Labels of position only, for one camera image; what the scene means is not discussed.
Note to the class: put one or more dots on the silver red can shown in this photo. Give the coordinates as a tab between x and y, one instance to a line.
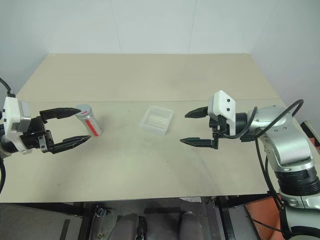
93	123

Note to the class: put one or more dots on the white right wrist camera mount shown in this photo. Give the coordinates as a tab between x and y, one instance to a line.
223	102

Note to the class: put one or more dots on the clear plastic tray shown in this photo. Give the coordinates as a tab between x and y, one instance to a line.
157	121

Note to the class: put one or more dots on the white paper scrap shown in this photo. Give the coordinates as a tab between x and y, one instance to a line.
192	199

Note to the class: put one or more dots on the orange red box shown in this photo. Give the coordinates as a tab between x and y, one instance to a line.
262	217

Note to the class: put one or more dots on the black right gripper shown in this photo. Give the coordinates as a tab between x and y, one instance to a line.
221	126

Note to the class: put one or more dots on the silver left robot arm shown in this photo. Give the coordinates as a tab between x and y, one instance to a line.
7	147

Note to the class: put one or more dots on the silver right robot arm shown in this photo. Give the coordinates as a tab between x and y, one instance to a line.
287	142

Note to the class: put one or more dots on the small black connector plug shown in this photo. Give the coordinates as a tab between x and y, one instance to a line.
101	212

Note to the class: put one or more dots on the black metal table frame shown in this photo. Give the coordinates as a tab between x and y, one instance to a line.
226	217

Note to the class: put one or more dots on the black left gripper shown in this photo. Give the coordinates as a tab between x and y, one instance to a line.
33	138

